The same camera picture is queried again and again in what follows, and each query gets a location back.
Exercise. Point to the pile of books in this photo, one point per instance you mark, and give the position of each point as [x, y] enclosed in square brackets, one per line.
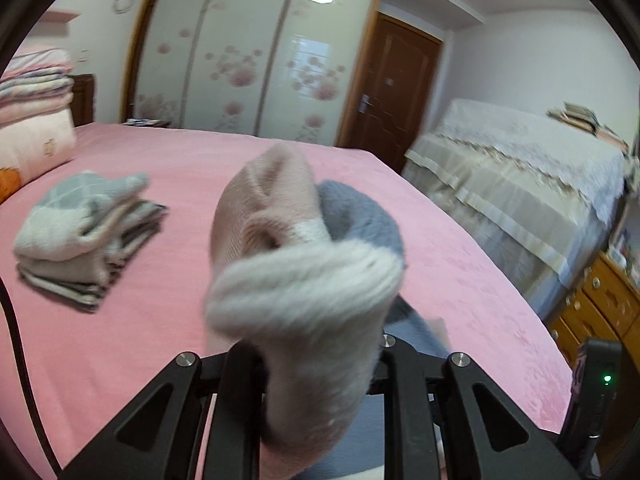
[585, 120]

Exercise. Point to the stack of folded quilts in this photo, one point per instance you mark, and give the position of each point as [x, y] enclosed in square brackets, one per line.
[35, 85]

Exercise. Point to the small bedside clutter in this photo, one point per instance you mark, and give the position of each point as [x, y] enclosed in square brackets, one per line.
[145, 122]

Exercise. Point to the pink flower-print pillow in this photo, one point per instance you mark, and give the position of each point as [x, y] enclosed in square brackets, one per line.
[35, 145]

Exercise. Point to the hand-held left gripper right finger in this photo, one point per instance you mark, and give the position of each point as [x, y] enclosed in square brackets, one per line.
[405, 410]

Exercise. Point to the folded grey fuzzy sweater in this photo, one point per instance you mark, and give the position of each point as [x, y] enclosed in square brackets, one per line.
[55, 230]

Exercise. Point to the floral sliding-door wardrobe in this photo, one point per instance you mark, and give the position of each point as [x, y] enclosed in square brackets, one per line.
[225, 60]

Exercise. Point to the pink bed blanket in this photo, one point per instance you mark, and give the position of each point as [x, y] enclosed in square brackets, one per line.
[175, 170]

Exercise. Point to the brown wooden door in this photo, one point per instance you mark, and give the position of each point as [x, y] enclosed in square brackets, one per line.
[395, 90]

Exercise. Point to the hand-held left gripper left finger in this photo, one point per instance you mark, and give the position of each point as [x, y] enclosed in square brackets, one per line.
[235, 410]

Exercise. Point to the folded striped garment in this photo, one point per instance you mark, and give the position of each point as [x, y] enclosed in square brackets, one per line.
[125, 245]

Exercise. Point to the lace-covered furniture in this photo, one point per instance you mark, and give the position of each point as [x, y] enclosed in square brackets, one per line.
[510, 180]

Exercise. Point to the colour-block knit sweater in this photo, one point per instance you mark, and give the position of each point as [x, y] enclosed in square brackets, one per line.
[300, 285]

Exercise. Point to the wooden headboard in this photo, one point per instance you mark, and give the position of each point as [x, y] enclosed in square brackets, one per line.
[82, 100]

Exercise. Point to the wooden drawer chest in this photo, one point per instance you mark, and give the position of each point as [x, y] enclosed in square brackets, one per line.
[600, 300]

